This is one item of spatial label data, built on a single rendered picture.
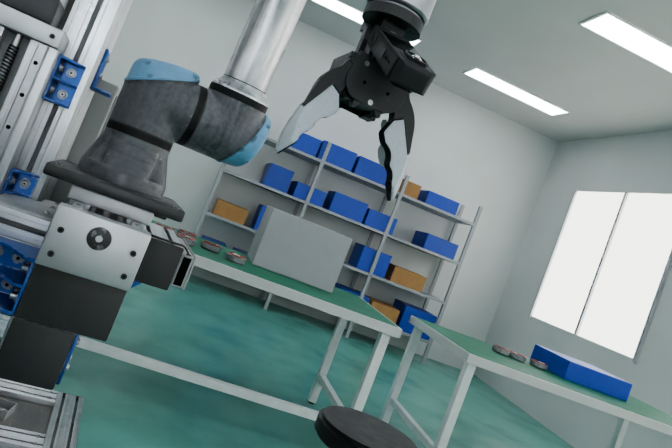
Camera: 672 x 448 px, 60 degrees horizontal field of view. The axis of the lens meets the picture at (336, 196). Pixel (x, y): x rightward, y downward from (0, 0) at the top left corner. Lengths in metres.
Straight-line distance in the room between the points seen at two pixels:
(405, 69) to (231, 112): 0.55
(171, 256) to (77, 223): 0.32
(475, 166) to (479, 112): 0.71
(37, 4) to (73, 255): 0.47
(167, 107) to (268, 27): 0.23
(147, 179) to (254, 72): 0.27
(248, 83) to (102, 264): 0.41
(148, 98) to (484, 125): 6.98
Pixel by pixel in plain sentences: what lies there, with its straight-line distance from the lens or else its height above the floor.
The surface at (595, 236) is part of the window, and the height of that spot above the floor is 2.08.
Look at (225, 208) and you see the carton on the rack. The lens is 6.44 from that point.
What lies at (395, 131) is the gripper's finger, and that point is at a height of 1.23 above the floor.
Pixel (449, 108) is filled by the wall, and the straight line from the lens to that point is 7.65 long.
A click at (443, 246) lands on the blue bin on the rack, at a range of 7.01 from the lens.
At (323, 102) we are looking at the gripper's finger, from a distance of 0.62.
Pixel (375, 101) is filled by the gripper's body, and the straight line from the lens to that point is 0.64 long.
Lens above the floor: 1.10
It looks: 3 degrees up
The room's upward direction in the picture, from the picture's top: 21 degrees clockwise
